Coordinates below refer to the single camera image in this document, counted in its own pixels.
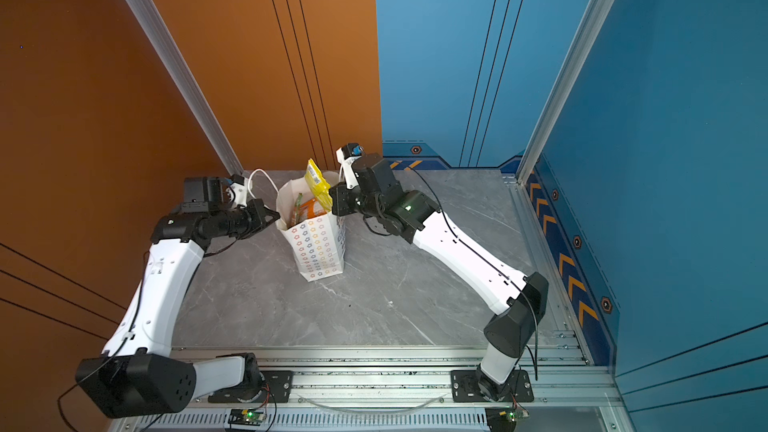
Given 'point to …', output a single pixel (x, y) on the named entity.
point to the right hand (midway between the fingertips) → (327, 191)
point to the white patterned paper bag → (319, 241)
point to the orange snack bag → (312, 209)
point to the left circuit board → (243, 416)
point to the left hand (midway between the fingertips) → (279, 211)
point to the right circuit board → (503, 419)
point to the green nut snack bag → (294, 218)
